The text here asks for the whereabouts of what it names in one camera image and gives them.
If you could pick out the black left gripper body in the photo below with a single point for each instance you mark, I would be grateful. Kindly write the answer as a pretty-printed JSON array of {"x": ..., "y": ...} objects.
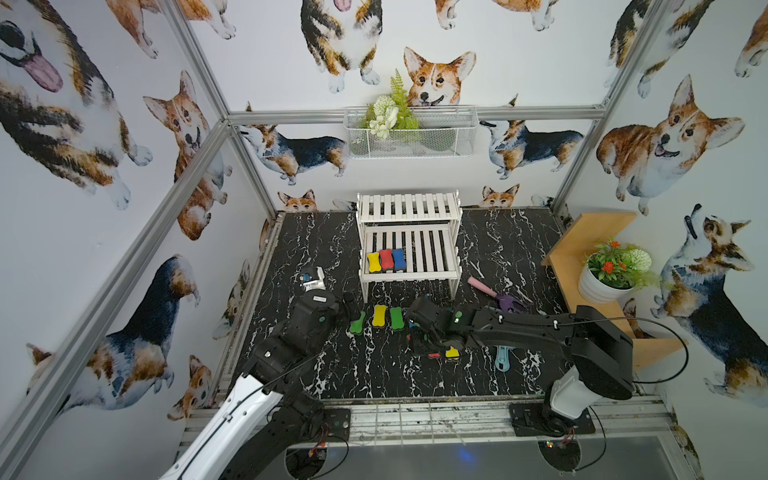
[{"x": 346, "y": 306}]

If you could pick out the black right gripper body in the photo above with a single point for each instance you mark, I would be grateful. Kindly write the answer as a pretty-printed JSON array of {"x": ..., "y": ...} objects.
[{"x": 425, "y": 315}]

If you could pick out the dark green eraser shelf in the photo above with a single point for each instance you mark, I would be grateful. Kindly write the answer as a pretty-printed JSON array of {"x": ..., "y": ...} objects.
[{"x": 356, "y": 325}]

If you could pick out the yellow eraser shelf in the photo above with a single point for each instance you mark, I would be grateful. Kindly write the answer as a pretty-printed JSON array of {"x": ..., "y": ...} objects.
[{"x": 379, "y": 316}]

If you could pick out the blue eraser shelf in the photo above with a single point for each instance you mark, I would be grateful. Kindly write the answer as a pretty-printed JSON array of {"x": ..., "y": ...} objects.
[{"x": 399, "y": 259}]

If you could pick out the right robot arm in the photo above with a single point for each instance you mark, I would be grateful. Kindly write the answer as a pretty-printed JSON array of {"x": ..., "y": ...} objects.
[{"x": 599, "y": 353}]

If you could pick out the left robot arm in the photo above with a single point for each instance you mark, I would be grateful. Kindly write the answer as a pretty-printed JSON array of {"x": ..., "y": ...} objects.
[{"x": 267, "y": 409}]

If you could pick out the white wooden two-tier shelf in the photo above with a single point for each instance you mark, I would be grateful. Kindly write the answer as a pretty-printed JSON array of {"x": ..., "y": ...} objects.
[{"x": 424, "y": 225}]

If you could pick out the teal dustpan with brush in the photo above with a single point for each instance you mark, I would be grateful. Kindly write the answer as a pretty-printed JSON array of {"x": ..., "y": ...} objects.
[{"x": 502, "y": 359}]

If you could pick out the white pot red flowers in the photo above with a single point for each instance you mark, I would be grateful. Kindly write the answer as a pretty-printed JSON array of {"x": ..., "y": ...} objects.
[{"x": 614, "y": 270}]

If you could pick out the wooden corner stand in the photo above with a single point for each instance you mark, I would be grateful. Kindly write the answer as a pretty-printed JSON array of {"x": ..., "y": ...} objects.
[{"x": 567, "y": 258}]

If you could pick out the artificial fern and white flowers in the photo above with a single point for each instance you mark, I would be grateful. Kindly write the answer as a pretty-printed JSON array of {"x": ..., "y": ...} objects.
[{"x": 390, "y": 113}]

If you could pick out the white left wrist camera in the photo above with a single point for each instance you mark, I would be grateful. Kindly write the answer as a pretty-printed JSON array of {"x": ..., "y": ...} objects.
[{"x": 312, "y": 278}]

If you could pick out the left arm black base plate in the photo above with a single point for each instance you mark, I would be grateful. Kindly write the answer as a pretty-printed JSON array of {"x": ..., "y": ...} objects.
[{"x": 323, "y": 425}]

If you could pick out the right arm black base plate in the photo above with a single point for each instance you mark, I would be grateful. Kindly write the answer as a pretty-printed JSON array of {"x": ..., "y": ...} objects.
[{"x": 534, "y": 419}]

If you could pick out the white wire wall basket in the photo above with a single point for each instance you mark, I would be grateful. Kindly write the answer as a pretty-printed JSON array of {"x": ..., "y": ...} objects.
[{"x": 433, "y": 133}]

